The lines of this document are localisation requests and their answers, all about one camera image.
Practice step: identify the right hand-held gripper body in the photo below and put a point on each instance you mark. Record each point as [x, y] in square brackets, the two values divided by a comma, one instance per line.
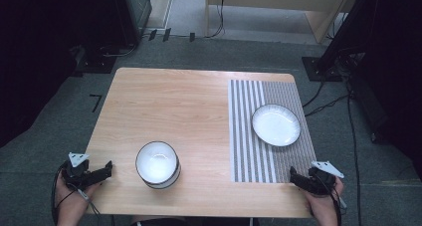
[320, 182]

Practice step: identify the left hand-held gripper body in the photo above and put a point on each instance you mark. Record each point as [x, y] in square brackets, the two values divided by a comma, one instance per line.
[78, 176]

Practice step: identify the white plate with dark rim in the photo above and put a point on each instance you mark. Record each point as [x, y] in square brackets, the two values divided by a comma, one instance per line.
[275, 124]

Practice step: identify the person's right hand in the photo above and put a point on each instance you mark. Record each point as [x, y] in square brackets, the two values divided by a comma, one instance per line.
[320, 204]

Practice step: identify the person's left hand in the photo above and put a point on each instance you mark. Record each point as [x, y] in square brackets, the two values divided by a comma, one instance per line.
[71, 201]

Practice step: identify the grey striped placemat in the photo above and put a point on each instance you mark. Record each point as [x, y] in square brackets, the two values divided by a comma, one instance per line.
[245, 153]

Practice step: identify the black curtain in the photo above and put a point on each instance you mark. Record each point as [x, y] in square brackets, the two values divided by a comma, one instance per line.
[394, 70]
[40, 53]

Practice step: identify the black floor tape strip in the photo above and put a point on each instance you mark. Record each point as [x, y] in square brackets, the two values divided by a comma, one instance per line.
[192, 37]
[167, 34]

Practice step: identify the black cabinet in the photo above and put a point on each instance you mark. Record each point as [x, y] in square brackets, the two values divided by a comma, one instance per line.
[139, 10]

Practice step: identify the black stand base plate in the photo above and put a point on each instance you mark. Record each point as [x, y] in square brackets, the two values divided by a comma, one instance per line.
[313, 71]
[99, 65]

